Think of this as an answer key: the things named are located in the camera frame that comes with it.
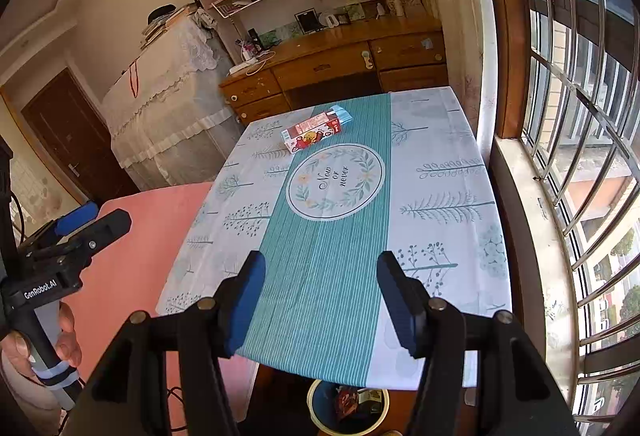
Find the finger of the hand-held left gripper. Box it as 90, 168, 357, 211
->
17, 209, 132, 269
17, 201, 99, 254

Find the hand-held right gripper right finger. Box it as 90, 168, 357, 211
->
376, 251, 581, 436

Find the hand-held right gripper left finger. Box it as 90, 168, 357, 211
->
62, 250, 267, 436

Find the dark blue bin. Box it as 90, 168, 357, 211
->
306, 378, 390, 434

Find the person's left forearm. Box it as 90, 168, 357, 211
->
0, 366, 66, 436

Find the person's left hand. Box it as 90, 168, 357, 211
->
0, 303, 83, 384

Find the pink bed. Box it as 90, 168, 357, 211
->
65, 181, 256, 436

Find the tree-print tablecloth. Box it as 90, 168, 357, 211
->
156, 86, 513, 392

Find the brown wooden door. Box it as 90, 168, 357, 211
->
21, 68, 141, 204

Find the lace-covered cabinet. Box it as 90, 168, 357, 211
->
101, 14, 246, 191

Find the red cartoon box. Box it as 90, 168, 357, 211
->
281, 106, 353, 153

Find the stack of books and papers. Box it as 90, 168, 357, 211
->
140, 4, 198, 48

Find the metal window grille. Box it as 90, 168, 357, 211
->
515, 0, 640, 427

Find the wooden desk with drawers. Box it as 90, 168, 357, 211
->
220, 14, 449, 124

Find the black picture frame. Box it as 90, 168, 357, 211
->
295, 9, 321, 34

